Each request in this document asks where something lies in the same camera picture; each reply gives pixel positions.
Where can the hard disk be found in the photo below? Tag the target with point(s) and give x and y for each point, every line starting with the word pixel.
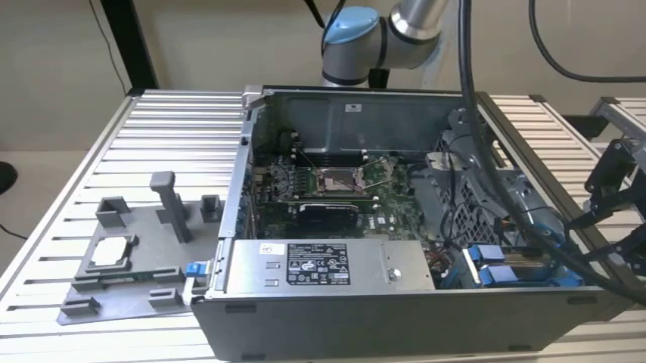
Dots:
pixel 489 252

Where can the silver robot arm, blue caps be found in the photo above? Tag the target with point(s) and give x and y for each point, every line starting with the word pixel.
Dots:
pixel 353 56

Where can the empty blue disk carrier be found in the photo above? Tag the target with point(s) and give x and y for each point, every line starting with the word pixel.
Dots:
pixel 497 275

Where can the metal disk bay cage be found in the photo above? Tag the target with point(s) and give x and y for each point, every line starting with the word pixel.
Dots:
pixel 439 160

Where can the green motherboard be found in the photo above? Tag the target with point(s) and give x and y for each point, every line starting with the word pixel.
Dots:
pixel 394 204

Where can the dark grey PC case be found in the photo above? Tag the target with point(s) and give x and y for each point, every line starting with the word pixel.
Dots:
pixel 353 321

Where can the black graphics card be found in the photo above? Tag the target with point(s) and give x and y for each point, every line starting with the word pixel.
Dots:
pixel 329 215

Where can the CPU socket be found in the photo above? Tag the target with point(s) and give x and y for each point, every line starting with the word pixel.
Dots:
pixel 335 183

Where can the RAM slot with black clips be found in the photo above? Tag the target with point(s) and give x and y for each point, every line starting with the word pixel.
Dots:
pixel 333 161
pixel 333 154

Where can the RAM slot with white clips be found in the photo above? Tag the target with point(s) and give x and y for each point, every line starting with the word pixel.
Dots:
pixel 333 151
pixel 333 157

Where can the silver power supply unit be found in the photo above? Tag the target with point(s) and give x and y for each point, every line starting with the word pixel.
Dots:
pixel 247 264

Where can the grey parts rack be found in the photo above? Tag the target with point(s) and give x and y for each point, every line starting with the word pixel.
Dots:
pixel 146 227

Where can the green RAM stick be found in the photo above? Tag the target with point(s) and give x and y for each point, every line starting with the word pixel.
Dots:
pixel 143 276

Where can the silver CPU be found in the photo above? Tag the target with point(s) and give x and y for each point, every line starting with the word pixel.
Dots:
pixel 111 252

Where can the black round object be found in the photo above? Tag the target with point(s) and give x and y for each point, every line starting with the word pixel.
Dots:
pixel 6 177

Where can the aluminium profile rail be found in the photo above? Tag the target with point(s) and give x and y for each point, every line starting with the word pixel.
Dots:
pixel 621 113

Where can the black upright post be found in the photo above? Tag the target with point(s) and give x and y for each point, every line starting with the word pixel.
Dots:
pixel 128 45

